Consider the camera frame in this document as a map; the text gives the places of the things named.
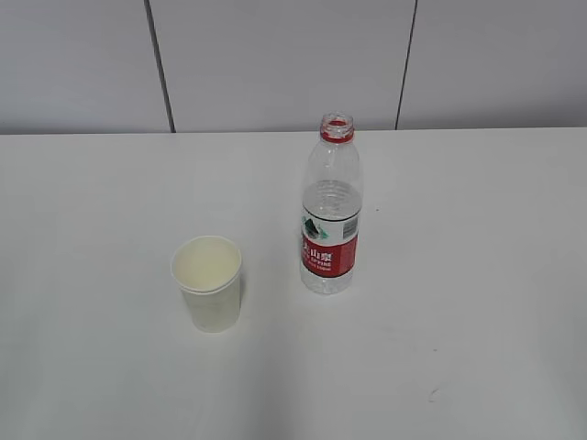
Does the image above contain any clear water bottle red label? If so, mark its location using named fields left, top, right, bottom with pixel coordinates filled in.
left=300, top=112, right=363, bottom=295

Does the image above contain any white paper cup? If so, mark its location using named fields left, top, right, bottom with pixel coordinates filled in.
left=171, top=236, right=242, bottom=334

